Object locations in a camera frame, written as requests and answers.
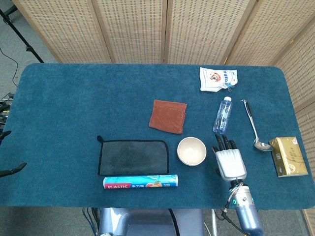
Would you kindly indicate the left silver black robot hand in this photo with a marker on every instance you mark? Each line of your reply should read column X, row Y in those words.
column 14, row 169

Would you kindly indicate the black tripod stand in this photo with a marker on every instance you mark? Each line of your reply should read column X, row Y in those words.
column 21, row 37

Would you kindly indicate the white metal table leg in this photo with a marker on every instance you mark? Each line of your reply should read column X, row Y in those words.
column 214, row 226

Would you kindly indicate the blue-grey robot torso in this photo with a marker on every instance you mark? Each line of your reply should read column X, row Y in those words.
column 147, row 221

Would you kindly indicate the small blue binder clip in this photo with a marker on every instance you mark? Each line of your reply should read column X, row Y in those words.
column 230, row 86

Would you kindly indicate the blue plastic food wrap roll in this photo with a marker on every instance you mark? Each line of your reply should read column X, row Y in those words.
column 140, row 183

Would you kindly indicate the woven rattan screen panel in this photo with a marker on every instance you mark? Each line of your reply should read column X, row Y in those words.
column 270, row 29
column 308, row 127
column 69, row 29
column 204, row 29
column 135, row 29
column 305, row 73

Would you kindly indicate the grey cloth with black trim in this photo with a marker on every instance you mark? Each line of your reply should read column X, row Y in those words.
column 133, row 157

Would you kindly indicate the white printed plastic bag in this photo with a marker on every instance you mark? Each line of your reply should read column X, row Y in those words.
column 214, row 78

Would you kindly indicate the clear plastic water bottle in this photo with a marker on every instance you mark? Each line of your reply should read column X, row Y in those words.
column 223, row 115

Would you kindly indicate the metal ladle with black grip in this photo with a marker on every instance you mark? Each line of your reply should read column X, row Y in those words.
column 263, row 146

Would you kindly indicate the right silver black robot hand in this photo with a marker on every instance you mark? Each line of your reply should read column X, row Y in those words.
column 230, row 163

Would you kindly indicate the rust orange folded cloth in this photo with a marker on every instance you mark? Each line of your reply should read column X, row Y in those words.
column 167, row 116

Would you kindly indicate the gold cardboard box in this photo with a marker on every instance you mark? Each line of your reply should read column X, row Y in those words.
column 288, row 157

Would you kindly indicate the blue plush table cover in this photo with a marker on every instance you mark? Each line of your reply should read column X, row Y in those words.
column 73, row 98

